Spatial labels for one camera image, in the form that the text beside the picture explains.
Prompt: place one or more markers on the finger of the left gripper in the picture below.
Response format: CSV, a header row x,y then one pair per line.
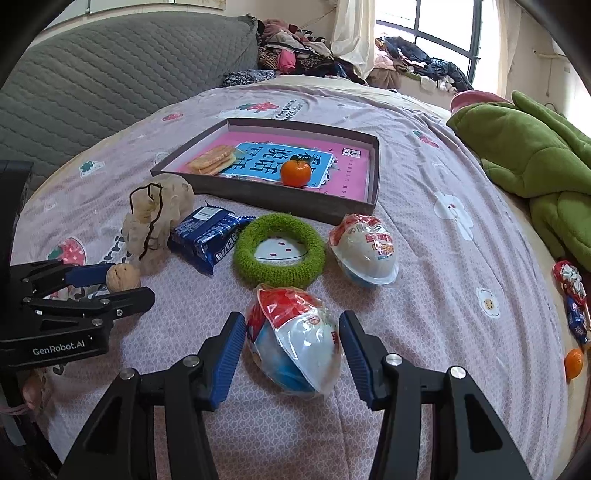
x,y
106,307
49,276

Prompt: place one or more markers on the beige mesh drawstring pouch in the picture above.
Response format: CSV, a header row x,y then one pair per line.
x,y
156,207

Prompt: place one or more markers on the person's left hand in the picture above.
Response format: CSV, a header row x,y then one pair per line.
x,y
33,390

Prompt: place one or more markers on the pink strawberry bedsheet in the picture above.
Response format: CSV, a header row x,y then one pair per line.
x,y
475,288

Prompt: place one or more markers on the small orange fruit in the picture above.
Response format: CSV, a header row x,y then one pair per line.
x,y
573,363

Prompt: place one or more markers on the green plush blanket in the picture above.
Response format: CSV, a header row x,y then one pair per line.
x,y
536,154

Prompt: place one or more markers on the dark patterned cloth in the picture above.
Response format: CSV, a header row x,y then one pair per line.
x,y
247,77

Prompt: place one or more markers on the walnut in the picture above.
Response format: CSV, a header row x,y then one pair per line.
x,y
122,277

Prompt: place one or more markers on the surprise egg toy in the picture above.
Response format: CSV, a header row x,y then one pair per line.
x,y
294,340
365,250

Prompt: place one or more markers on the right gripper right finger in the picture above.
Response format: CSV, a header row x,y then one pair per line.
x,y
469,439

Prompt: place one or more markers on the pink pillow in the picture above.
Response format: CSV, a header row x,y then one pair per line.
x,y
470,97

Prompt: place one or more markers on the red foil candy wrapper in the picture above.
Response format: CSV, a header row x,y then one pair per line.
x,y
570,282

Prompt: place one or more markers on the pile of clothes left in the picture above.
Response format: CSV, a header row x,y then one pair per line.
x,y
287,49

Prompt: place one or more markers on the orange packaged cracker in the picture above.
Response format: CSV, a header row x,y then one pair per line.
x,y
212,161

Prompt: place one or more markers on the pile of clothes on sill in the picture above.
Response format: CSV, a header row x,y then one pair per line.
x,y
406,57

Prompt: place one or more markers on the brown shallow cardboard tray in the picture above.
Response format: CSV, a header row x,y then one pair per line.
x,y
297,201

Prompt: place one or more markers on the pink and blue book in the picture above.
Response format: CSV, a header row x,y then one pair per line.
x,y
331,166

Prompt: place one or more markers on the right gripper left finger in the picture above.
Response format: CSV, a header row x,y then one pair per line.
x,y
117,441

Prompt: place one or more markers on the blue snack packet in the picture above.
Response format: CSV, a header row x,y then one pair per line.
x,y
206,236

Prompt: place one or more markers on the grey quilted headboard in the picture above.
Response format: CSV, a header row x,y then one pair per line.
x,y
79,87

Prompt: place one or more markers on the white curtain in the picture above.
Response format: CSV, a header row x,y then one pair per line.
x,y
353,37

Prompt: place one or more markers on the orange tangerine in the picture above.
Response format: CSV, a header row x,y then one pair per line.
x,y
296,172

